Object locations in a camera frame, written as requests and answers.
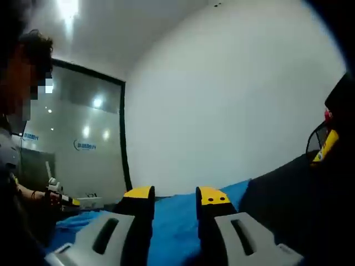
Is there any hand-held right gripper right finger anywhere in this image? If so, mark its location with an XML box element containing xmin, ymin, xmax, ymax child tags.
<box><xmin>195</xmin><ymin>186</ymin><xmax>305</xmax><ymax>266</ymax></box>

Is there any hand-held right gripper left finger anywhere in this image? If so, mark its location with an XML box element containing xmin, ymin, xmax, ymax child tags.
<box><xmin>44</xmin><ymin>185</ymin><xmax>155</xmax><ymax>266</ymax></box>

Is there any blue cloth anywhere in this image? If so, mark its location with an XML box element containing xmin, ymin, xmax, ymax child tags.
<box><xmin>45</xmin><ymin>178</ymin><xmax>252</xmax><ymax>266</ymax></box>

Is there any person's left hand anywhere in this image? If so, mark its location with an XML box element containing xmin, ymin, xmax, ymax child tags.
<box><xmin>44</xmin><ymin>191</ymin><xmax>63</xmax><ymax>207</ymax></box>

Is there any white background desk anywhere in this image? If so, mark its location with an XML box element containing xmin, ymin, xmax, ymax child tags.
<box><xmin>77</xmin><ymin>192</ymin><xmax>104</xmax><ymax>209</ymax></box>

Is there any grey chest-worn device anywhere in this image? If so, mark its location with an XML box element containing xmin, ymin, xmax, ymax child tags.
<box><xmin>0</xmin><ymin>137</ymin><xmax>22</xmax><ymax>167</ymax></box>

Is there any black and yellow device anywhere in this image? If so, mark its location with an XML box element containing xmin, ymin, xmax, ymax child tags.
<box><xmin>306</xmin><ymin>121</ymin><xmax>333</xmax><ymax>164</ymax></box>

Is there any yellow packet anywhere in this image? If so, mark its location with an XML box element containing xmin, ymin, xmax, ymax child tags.
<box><xmin>310</xmin><ymin>129</ymin><xmax>341</xmax><ymax>167</ymax></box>

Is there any person's head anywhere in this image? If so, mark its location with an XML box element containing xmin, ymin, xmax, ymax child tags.
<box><xmin>16</xmin><ymin>29</ymin><xmax>54</xmax><ymax>76</ymax></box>

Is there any glass partition with black frame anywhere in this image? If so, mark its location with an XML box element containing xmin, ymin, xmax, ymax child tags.
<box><xmin>19</xmin><ymin>58</ymin><xmax>133</xmax><ymax>206</ymax></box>

